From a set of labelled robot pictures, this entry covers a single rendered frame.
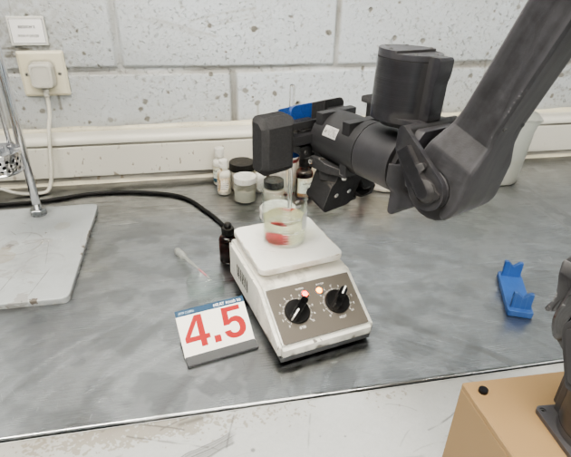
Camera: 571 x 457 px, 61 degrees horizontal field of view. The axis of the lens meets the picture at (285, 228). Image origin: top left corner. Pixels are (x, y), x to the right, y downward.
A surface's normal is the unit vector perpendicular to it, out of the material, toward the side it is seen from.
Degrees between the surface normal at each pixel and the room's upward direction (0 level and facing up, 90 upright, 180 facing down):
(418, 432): 0
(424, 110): 87
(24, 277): 0
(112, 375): 0
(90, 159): 90
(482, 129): 87
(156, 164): 90
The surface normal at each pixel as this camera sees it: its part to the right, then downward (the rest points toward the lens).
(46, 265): 0.02, -0.87
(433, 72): -0.78, 0.25
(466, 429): -0.98, 0.07
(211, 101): 0.19, 0.48
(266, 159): -0.15, 0.48
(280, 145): 0.59, 0.40
